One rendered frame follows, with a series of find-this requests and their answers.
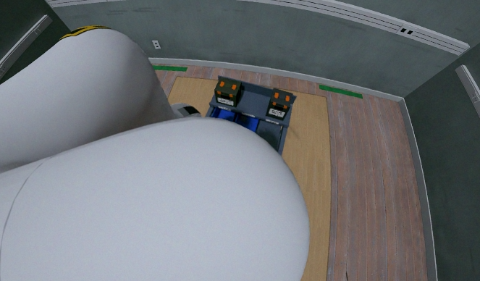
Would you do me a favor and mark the blue open bin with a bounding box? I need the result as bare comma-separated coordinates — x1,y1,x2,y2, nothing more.
211,107,238,122
235,113,258,132

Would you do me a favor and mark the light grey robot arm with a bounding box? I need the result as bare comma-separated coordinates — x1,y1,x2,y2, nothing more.
0,26,310,281

